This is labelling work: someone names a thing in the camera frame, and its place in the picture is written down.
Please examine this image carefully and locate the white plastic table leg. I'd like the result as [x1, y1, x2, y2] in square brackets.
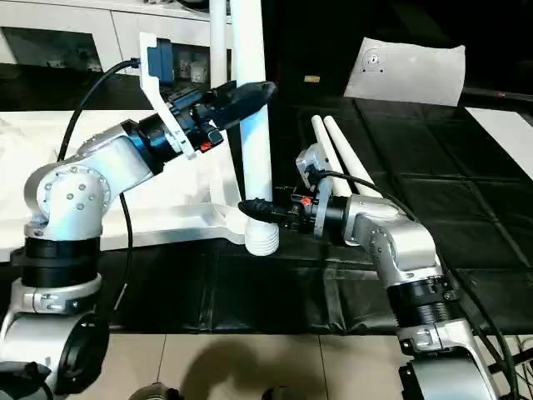
[228, 0, 281, 256]
[209, 0, 231, 93]
[311, 115, 352, 198]
[323, 115, 385, 200]

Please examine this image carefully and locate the black cabinet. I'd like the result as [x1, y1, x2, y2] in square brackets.
[262, 0, 533, 103]

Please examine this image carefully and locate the white glass-door cabinet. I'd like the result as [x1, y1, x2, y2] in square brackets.
[0, 0, 267, 88]

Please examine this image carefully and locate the white flat panel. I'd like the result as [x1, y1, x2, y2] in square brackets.
[342, 37, 467, 108]

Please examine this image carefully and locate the black work mat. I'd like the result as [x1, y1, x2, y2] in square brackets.
[0, 62, 533, 336]

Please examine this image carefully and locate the white sheet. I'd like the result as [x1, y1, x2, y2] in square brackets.
[464, 106, 533, 181]

